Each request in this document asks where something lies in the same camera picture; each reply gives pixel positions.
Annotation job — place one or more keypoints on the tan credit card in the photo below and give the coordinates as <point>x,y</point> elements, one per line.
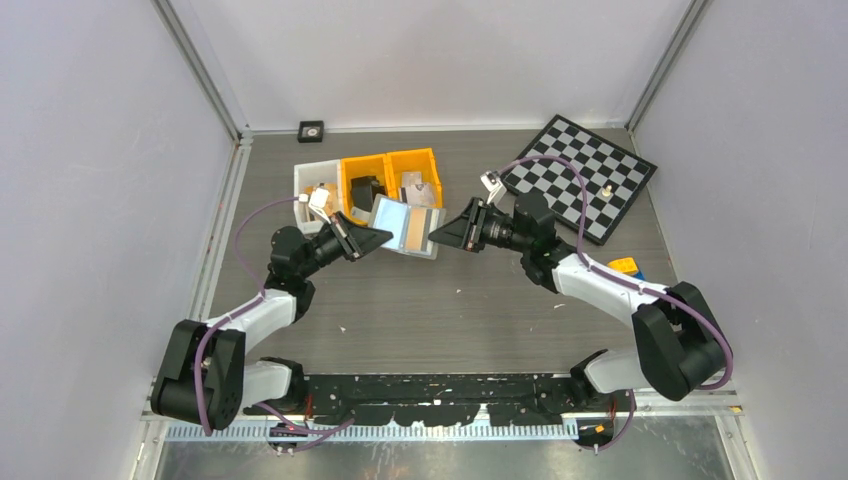
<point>421,222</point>

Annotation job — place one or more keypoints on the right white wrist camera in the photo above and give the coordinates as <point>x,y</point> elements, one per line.
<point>494,186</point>

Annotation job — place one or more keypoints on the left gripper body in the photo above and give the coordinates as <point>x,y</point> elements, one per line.
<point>339,233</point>

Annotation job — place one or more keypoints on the right orange storage bin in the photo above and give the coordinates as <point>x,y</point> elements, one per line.
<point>409,167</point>

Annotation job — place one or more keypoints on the middle orange storage bin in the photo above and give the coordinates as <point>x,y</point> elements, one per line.
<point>351,167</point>

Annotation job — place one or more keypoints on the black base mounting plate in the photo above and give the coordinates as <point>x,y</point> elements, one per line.
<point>442,400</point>

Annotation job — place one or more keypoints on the yellow blue toy car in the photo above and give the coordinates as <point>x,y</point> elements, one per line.
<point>627,266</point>

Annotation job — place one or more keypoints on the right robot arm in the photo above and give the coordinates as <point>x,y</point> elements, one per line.
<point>678,345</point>

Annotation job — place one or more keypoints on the wooden pieces in bin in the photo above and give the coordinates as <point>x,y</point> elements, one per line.
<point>322,199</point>

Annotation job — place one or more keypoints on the cards in orange bin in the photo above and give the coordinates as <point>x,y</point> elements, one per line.
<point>415,191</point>

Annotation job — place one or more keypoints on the clear plastic card holder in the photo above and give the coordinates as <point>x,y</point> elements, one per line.
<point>391,215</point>

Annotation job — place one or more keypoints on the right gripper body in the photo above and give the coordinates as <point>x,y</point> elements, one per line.
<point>477,234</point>

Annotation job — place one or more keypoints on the black box in bin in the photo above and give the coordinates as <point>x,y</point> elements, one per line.
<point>364,190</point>

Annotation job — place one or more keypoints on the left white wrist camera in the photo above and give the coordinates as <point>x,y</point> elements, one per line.
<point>306,216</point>

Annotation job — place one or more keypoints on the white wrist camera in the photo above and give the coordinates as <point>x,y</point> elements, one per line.
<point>306,216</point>
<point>494,186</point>

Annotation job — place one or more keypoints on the black white chessboard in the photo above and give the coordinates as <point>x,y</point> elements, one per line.
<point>568,163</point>

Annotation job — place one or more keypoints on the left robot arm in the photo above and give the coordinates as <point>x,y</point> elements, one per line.
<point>204,377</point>

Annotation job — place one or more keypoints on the white storage bin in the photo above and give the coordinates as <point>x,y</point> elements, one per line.
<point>307,177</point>

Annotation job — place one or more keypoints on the orange storage bin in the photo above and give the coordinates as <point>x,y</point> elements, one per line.
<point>409,167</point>
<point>351,167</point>

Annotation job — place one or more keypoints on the small black square device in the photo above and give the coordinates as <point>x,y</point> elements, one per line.
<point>311,131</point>

